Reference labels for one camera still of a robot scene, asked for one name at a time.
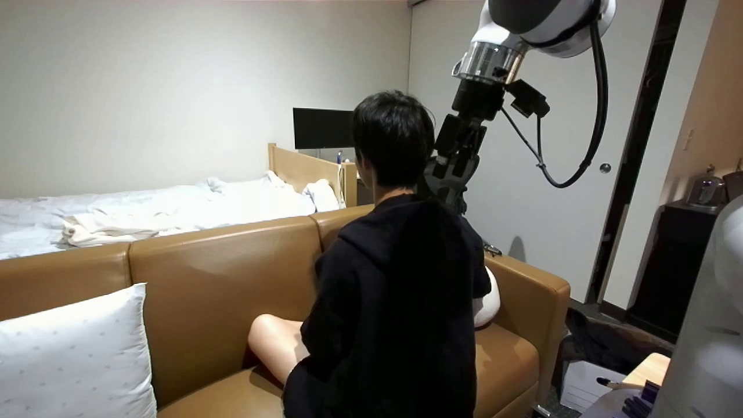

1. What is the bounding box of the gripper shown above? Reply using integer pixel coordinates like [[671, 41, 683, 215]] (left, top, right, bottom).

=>
[[417, 78, 507, 215]]

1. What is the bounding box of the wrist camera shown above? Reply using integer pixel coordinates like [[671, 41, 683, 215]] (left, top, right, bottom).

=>
[[504, 79, 551, 119]]

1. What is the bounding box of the white door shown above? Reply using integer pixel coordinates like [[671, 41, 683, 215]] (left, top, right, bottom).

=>
[[408, 0, 663, 289]]

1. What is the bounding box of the white duvet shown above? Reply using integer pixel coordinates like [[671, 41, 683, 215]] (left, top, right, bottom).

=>
[[0, 171, 317, 261]]

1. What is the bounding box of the person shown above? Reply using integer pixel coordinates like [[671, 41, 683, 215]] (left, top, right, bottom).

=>
[[248, 89, 502, 418]]

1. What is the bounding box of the black and white marker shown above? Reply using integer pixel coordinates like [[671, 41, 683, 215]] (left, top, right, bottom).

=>
[[596, 377, 646, 391]]

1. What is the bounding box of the wooden bed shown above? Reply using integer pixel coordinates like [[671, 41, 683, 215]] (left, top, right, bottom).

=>
[[0, 142, 359, 261]]

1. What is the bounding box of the brown leather sofa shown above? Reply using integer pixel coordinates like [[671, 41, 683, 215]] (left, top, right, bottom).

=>
[[0, 203, 572, 418]]

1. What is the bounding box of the black hoodie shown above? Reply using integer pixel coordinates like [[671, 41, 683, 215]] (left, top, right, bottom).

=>
[[282, 194, 493, 418]]

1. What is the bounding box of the black monitor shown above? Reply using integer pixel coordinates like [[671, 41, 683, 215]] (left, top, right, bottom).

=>
[[292, 107, 356, 151]]

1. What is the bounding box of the white box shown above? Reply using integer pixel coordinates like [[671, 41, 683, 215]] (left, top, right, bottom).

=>
[[559, 360, 629, 415]]

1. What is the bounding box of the folded cream blanket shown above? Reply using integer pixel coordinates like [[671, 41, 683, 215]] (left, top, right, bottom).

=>
[[60, 211, 161, 248]]

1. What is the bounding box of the white dotted pillow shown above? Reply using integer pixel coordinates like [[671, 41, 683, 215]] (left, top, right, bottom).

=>
[[0, 283, 158, 418]]

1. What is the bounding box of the round white cushion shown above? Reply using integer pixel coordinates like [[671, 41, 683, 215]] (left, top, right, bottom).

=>
[[473, 266, 502, 329]]

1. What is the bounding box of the silver kettle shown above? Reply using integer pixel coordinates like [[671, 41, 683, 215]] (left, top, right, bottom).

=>
[[686, 167, 727, 209]]

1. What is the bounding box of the white bed pillow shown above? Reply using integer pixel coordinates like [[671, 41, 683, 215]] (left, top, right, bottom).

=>
[[302, 178, 344, 213]]

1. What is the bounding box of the black cabinet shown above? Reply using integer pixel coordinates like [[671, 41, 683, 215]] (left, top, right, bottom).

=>
[[626, 199, 727, 344]]

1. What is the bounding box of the small wooden table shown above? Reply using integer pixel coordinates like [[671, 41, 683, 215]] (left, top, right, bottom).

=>
[[620, 352, 672, 391]]

